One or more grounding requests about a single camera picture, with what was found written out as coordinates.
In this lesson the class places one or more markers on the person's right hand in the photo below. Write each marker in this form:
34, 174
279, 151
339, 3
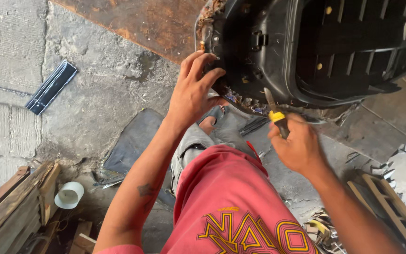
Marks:
300, 148

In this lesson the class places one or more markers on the person's left hand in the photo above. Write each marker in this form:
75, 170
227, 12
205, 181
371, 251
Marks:
189, 97

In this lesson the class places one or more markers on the person's right fingers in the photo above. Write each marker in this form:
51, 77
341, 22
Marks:
277, 136

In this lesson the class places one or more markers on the yellow black screwdriver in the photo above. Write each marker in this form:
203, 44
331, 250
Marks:
276, 113

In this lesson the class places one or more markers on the black motorcycle seat base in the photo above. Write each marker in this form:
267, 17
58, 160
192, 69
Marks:
312, 49

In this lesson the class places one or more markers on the black sandal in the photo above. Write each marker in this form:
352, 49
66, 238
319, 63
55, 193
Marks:
213, 114

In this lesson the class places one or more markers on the grey jeans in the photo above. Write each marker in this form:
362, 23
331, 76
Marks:
206, 141

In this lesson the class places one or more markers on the red printed shirt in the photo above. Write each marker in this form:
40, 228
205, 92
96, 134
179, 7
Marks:
231, 211

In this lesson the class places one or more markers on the heap of scrap trimmings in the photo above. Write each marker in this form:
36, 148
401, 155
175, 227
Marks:
405, 155

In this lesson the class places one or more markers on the dark fabric sheet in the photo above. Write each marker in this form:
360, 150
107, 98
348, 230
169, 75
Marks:
132, 148

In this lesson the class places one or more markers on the white plastic cup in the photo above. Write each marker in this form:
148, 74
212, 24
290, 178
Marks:
69, 195

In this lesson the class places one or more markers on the black vinyl strip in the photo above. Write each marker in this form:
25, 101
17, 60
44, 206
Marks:
51, 87

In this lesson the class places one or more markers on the stack of wooden planks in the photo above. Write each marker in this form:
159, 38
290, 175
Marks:
12, 208

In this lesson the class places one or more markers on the wooden frame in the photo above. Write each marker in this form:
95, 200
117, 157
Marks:
389, 208

